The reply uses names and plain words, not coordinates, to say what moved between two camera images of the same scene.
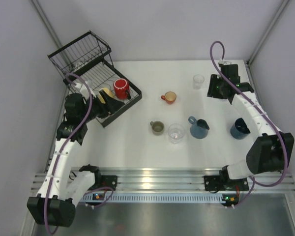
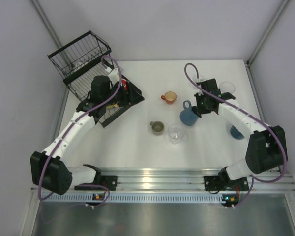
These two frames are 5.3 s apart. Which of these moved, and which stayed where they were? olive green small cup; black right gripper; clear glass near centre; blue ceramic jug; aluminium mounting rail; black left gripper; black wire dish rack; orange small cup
Moved: black left gripper; blue ceramic jug; black right gripper
Stayed: olive green small cup; black wire dish rack; clear glass near centre; orange small cup; aluminium mounting rail
